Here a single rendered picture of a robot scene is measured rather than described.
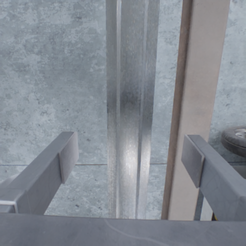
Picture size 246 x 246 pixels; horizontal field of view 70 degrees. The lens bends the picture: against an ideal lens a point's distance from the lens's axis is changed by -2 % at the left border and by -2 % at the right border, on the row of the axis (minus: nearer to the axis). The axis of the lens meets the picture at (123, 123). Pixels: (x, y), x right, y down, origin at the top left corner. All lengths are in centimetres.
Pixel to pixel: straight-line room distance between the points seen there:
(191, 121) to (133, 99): 15
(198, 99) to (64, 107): 47
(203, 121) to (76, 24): 48
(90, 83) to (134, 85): 41
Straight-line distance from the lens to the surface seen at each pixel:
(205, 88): 34
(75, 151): 16
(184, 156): 16
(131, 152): 25
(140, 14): 23
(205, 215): 79
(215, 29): 34
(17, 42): 71
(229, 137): 62
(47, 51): 66
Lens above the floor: 61
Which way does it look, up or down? 72 degrees down
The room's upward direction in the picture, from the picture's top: 174 degrees counter-clockwise
